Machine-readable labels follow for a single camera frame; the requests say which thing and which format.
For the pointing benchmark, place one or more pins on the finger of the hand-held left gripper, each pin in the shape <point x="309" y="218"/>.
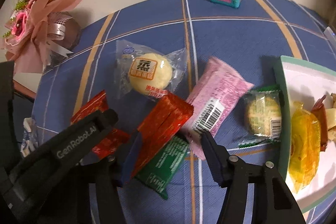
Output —
<point x="105" y="119"/>

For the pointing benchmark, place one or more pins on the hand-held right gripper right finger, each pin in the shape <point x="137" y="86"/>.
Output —
<point x="214" y="158"/>

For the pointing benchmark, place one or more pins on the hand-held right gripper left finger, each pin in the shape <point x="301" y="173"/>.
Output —
<point x="132" y="158"/>

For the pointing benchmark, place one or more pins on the green snack packet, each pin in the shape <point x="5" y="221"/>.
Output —
<point x="162" y="166"/>

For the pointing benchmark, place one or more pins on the red patterned snack packet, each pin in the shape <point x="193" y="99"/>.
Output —
<point x="162" y="121"/>

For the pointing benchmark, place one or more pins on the steamed cake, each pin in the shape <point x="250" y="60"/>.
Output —
<point x="149" y="72"/>

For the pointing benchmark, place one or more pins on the round pastry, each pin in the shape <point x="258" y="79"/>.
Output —
<point x="262" y="114"/>

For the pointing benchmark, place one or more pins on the pink snack packet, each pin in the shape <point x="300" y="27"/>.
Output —
<point x="218" y="87"/>

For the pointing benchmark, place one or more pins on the small red white carton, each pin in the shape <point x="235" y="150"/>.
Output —
<point x="321" y="121"/>

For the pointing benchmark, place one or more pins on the white tray with green rim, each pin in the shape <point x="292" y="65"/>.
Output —
<point x="309" y="77"/>

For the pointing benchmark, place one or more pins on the crumpled blue white packet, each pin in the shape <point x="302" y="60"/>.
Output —
<point x="27" y="140"/>

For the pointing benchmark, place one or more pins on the yellow snack packet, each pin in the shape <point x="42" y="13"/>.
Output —
<point x="304" y="145"/>

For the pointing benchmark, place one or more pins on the blue plaid tablecloth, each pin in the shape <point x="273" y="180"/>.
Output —
<point x="223" y="37"/>

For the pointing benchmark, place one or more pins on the pink flower bouquet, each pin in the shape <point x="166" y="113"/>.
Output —
<point x="39" y="11"/>

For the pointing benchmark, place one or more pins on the white power strip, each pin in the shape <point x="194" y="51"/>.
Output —
<point x="331" y="34"/>

